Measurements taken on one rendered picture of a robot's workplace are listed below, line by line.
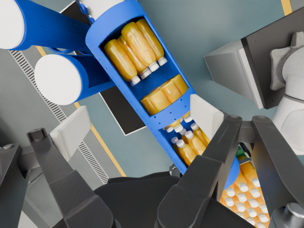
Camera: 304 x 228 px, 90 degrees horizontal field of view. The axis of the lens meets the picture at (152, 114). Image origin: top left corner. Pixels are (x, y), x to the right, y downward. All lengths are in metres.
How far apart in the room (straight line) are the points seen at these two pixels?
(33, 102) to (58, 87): 1.70
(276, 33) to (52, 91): 1.12
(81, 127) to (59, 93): 0.84
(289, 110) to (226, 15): 1.35
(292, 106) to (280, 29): 0.32
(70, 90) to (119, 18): 0.51
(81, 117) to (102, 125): 2.02
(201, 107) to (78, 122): 0.13
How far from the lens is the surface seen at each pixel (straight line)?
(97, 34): 0.65
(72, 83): 0.95
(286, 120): 0.75
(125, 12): 0.65
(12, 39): 1.15
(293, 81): 0.76
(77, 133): 0.17
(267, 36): 0.85
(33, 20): 1.15
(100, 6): 1.00
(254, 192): 1.08
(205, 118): 0.16
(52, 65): 1.01
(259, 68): 0.85
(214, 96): 1.91
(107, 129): 2.20
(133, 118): 1.84
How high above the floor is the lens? 1.81
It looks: 69 degrees down
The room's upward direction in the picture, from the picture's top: 157 degrees counter-clockwise
